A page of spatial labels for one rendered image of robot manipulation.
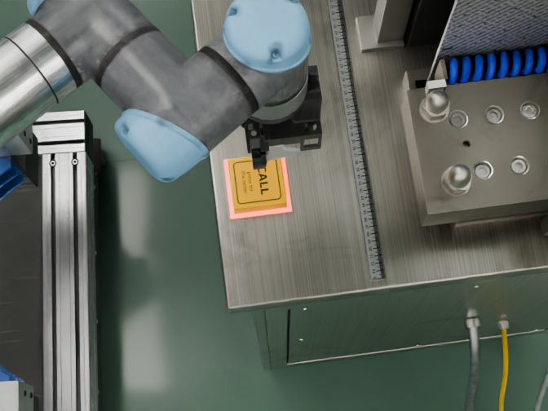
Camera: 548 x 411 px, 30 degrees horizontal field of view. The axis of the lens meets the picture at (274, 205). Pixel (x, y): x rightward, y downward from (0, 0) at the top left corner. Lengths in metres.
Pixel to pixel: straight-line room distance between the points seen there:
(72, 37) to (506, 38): 0.57
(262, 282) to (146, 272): 0.96
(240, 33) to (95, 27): 0.13
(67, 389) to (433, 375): 0.77
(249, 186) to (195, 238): 0.95
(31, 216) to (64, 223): 0.08
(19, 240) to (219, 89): 1.27
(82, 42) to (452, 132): 0.52
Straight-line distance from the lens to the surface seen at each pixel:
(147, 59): 0.91
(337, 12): 1.46
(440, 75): 1.29
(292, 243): 1.34
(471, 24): 1.22
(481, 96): 1.29
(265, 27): 0.89
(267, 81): 0.91
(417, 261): 1.35
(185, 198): 2.30
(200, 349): 2.23
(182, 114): 0.88
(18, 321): 2.09
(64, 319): 2.05
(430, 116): 1.25
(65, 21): 0.93
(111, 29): 0.92
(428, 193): 1.24
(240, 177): 1.34
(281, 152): 1.17
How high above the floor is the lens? 2.21
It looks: 75 degrees down
